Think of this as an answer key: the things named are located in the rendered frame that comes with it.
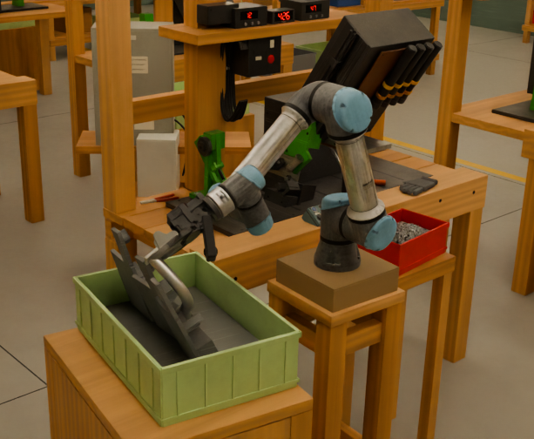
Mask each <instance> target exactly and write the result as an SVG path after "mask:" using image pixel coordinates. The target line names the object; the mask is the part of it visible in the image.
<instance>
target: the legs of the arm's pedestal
mask: <svg viewBox="0 0 534 439"><path fill-rule="evenodd" d="M268 306H269V307H271V308H272V309H273V310H274V311H275V312H276V313H278V314H279V315H281V316H282V317H283V318H285V319H286V320H287V321H289V322H290V323H291V324H293V325H294V326H295V327H297V328H298V329H299V330H300V331H301V338H299V343H300V344H302V345H303V346H305V347H306V348H309V349H310V350H312V351H313V352H314V386H313V408H312V410H313V416H312V434H311V439H390V432H391V422H392V412H393V401H394V392H395V372H396V363H397V352H398V342H399V333H400V322H401V312H402V303H398V304H396V305H394V306H391V307H387V308H384V309H382V310H379V311H377V312H374V313H372V314H368V315H365V316H363V317H360V318H357V319H355V320H352V322H353V323H355V324H356V325H355V326H353V327H350V328H349V327H348V322H346V323H343V324H341V325H338V326H336V327H333V328H330V327H328V326H326V325H325V324H323V323H321V322H320V321H318V320H316V319H315V318H313V317H311V316H310V315H308V314H306V313H304V312H302V311H301V310H300V309H298V308H296V307H294V306H292V305H290V304H289V303H287V302H285V301H284V300H282V299H280V298H279V297H277V296H275V295H274V294H271V293H270V292H269V303H268ZM313 320H316V325H315V324H314V323H313V322H311V321H313ZM368 346H369V348H368V370H367V382H366V394H365V406H364V417H363V430H362V435H361V434H360V433H358V432H357V431H356V430H354V429H352V428H351V427H349V426H348V425H347V424H346V423H344V422H343V421H342V416H343V403H344V389H345V375H346V361H347V355H348V354H351V353H353V352H355V351H357V350H360V349H362V348H366V347H368Z"/></svg>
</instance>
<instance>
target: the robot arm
mask: <svg viewBox="0 0 534 439"><path fill-rule="evenodd" d="M372 112H373V111H372V104H371V102H370V100H369V98H368V96H367V95H366V94H364V93H363V92H361V91H358V90H356V89H355V88H352V87H346V86H342V85H339V84H333V83H330V82H328V81H315V82H313V83H310V84H307V85H306V86H304V87H302V88H301V89H299V90H298V91H297V92H296V93H295V94H294V95H293V96H292V97H291V98H290V99H289V100H288V101H287V102H286V103H285V104H284V105H283V106H282V107H281V115H280V116H279V117H278V118H277V119H276V120H275V121H274V123H273V124H272V125H271V126H270V128H269V129H268V130H267V132H266V133H265V134H264V135H263V136H262V138H261V139H260V140H259V141H258V143H257V144H256V145H255V146H254V148H253V149H252V150H251V151H250V153H248V155H247V156H246V157H245V158H244V159H243V160H242V162H241V163H240V164H239V165H238V167H237V168H236V169H235V170H234V171H233V173H232V174H231V175H230V177H229V178H228V179H227V180H225V181H224V182H223V183H216V184H215V185H212V186H211V187H210V189H209V191H208V193H207V195H206V196H205V197H204V195H203V194H202V193H201V192H199V193H197V194H196V197H195V198H194V199H192V200H191V201H189V202H188V203H187V204H186V203H181V204H180V205H178V206H177V207H175V208H174V209H173V210H171V211H170V212H169V213H168V214H167V224H168V226H169V227H170V228H171V229H172V231H171V232H169V233H162V232H161V231H157V232H155V233H154V234H153V238H154V245H155V247H157V248H158V251H157V252H156V253H155V254H154V255H153V256H152V257H151V259H152V260H155V259H160V258H161V259H162V260H165V259H167V258H169V257H170V256H172V255H174V254H175V253H177V252H178V251H179V250H181V249H182V248H183V247H185V246H186V245H187V244H189V243H191V242H192V241H194V240H195V239H196V238H197V237H198V236H199V235H200V234H201V233H203V239H204V246H205V248H204V255H205V256H206V261H207V262H210V261H215V260H216V256H217V254H218V249H217V247H216V246H215V240H214V233H213V222H212V218H213V219H214V220H215V221H218V220H220V219H221V218H224V217H226V216H227V215H228V216H230V217H232V218H234V219H236V220H238V221H240V222H242V223H244V224H245V225H246V229H247V230H248V232H250V233H251V234H252V235H254V236H260V235H262V234H265V233H267V232H268V231H269V230H270V229H271V228H272V226H273V223H274V222H273V219H272V216H271V213H270V211H269V210H268V208H267V205H266V203H265V201H264V199H263V198H262V196H261V192H260V190H262V188H263V187H264V186H265V185H266V181H265V179H264V176H265V175H266V173H267V172H268V171H269V169H270V168H271V167H272V166H273V165H274V163H275V162H276V161H277V159H278V158H279V157H280V156H281V154H282V153H283V152H284V151H285V150H286V149H287V148H288V147H289V145H290V144H291V143H292V142H293V140H294V139H295V138H296V136H297V135H298V134H299V133H300V132H301V130H306V129H307V128H308V127H309V126H310V125H311V124H312V123H313V122H315V121H318V122H321V123H323V124H324V125H325V126H326V130H327V134H328V137H329V138H330V139H331V140H333V141H334V142H335V146H336V150H337V153H338V157H339V161H340V165H341V171H342V175H343V178H344V183H345V186H346V190H347V192H339V193H333V194H329V195H327V196H325V197H324V198H323V199H322V201H321V232H320V241H319V244H318V246H317V248H316V251H315V253H314V264H315V265H316V266H317V267H318V268H320V269H322V270H325V271H329V272H337V273H343V272H349V271H353V270H356V269H357V268H358V267H359V266H360V265H361V255H360V252H359V249H358V246H357V244H358V245H361V246H363V247H365V248H367V249H370V250H373V251H381V250H383V249H384V248H386V247H387V246H388V245H389V244H390V243H391V241H392V240H393V238H394V237H395V233H396V221H395V219H394V218H393V217H392V216H390V215H387V213H386V209H385V205H384V203H383V201H382V200H380V199H378V197H377V193H376V189H375V182H374V178H373V173H372V169H371V165H370V161H369V157H368V150H367V146H366V142H365V138H364V133H365V132H366V131H367V129H368V125H369V123H370V121H371V119H370V117H372ZM203 211H205V212H203Z"/></svg>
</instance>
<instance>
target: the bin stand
mask: <svg viewBox="0 0 534 439"><path fill-rule="evenodd" d="M455 261H456V256H455V255H452V254H449V253H443V254H441V255H439V256H437V257H435V258H434V259H432V260H429V261H427V262H425V263H423V264H421V265H420V266H418V267H416V268H414V269H412V270H410V271H408V272H407V273H405V274H402V275H400V276H399V278H398V287H399V288H400V289H402V290H404V291H405V298H404V302H402V312H401V322H400V333H399V342H398V352H397V363H396V372H395V392H394V401H393V412H392V420H393V419H395V418H396V409H397V399H398V389H399V380H400V369H401V359H402V341H403V331H404V322H405V311H406V301H407V292H408V289H411V288H412V287H416V286H419V285H421V284H423V283H425V282H427V281H430V280H433V283H432V292H431V301H430V310H429V326H428V335H427V344H426V353H425V362H424V370H423V379H422V396H421V405H420V414H419V423H418V431H417V439H434V436H435V428H436V413H437V404H438V396H439V388H440V381H441V372H442V364H443V349H444V341H445V332H446V324H447V316H448V308H449V299H450V284H451V276H452V272H453V271H454V270H455ZM354 365H355V352H353V353H351V354H348V355H347V361H346V375H345V389H344V403H343V416H342V421H343V422H344V423H346V424H347V425H348V426H349V427H350V416H351V404H352V391H353V378H354Z"/></svg>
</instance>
